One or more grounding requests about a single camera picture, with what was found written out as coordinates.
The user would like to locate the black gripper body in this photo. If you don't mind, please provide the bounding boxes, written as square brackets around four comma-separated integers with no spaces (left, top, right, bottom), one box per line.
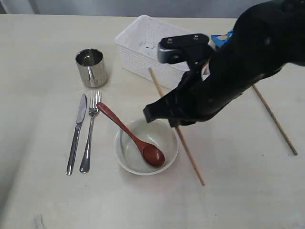
[143,49,283,127]

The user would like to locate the blue chips bag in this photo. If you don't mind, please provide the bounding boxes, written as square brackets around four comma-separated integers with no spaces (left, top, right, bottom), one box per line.
[211,29,233,50]

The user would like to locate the wooden chopstick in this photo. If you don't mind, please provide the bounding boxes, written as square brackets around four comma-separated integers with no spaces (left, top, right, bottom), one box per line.
[252,85,298,156]
[148,67,205,186]

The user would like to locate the white ceramic bowl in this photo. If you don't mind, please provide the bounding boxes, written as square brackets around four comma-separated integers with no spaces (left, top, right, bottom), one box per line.
[115,119,178,176]

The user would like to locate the white perforated plastic basket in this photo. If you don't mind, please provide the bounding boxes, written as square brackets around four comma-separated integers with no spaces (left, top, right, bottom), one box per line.
[115,15,192,89]

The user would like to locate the dark red wooden spoon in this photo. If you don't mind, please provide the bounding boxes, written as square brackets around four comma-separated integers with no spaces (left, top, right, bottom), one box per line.
[97,102,165,167]

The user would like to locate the silver fork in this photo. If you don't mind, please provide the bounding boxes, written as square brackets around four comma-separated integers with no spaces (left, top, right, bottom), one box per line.
[80,91,101,174]

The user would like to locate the silver foil packet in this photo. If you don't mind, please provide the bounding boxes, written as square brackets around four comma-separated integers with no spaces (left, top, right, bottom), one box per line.
[75,48,109,88]

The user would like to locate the silver table knife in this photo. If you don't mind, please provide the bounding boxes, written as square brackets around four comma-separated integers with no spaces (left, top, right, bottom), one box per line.
[66,94,87,176]

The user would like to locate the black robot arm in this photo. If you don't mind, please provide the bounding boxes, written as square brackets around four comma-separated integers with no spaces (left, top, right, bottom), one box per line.
[143,0,305,127]

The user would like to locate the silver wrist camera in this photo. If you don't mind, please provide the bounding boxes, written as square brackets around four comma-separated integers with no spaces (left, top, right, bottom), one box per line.
[157,33,215,71]

